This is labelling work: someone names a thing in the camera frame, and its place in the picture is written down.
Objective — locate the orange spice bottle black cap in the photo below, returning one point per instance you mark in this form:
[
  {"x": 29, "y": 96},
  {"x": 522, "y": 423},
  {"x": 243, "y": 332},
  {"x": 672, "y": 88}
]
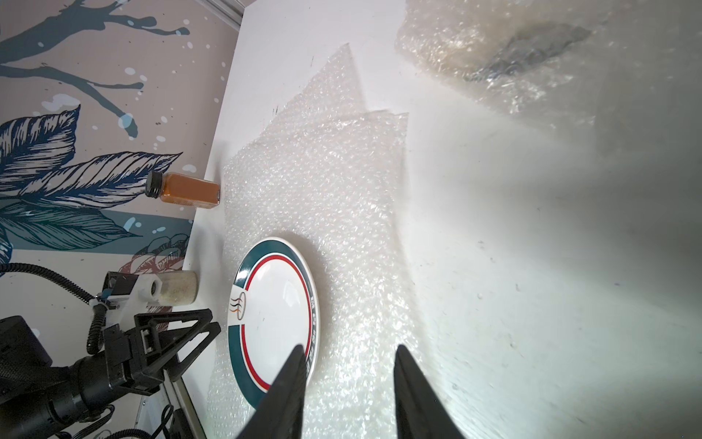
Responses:
[{"x": 182, "y": 190}]

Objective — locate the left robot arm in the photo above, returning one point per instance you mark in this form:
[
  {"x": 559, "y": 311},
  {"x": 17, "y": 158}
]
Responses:
[{"x": 39, "y": 400}]

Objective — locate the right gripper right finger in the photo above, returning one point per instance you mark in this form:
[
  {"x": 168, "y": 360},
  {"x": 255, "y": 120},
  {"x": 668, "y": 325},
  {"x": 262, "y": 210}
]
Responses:
[{"x": 419, "y": 412}]

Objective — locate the clear bubble wrap sheet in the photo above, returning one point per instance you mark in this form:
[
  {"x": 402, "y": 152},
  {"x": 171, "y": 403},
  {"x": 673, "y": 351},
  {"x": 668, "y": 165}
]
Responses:
[
  {"x": 634, "y": 85},
  {"x": 325, "y": 175}
]

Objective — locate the white plate dark rim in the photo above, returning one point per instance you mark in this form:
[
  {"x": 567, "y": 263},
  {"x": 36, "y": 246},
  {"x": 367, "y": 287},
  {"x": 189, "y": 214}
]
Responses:
[{"x": 273, "y": 308}]

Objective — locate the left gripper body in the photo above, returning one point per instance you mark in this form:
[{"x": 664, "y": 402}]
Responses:
[{"x": 132, "y": 361}]

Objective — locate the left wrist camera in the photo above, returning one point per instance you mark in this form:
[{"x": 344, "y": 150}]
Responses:
[{"x": 129, "y": 295}]

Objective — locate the shaker jar black lid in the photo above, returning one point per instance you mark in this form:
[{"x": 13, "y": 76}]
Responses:
[{"x": 173, "y": 289}]

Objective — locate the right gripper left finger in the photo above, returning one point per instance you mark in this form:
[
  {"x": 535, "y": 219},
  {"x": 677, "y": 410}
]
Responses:
[{"x": 280, "y": 414}]

